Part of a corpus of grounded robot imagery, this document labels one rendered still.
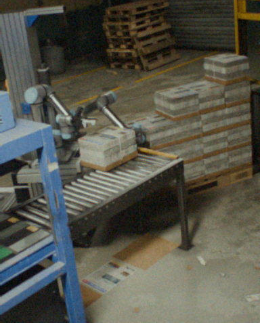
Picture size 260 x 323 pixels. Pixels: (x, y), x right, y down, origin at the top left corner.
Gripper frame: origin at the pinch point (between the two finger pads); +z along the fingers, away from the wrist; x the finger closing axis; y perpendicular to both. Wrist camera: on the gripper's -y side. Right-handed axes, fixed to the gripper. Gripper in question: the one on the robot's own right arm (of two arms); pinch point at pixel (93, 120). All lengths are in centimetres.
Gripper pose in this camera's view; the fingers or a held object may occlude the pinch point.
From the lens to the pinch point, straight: 388.6
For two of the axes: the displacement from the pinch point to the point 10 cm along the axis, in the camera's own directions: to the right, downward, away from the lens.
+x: -5.7, 2.3, -7.9
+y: 0.3, 9.7, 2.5
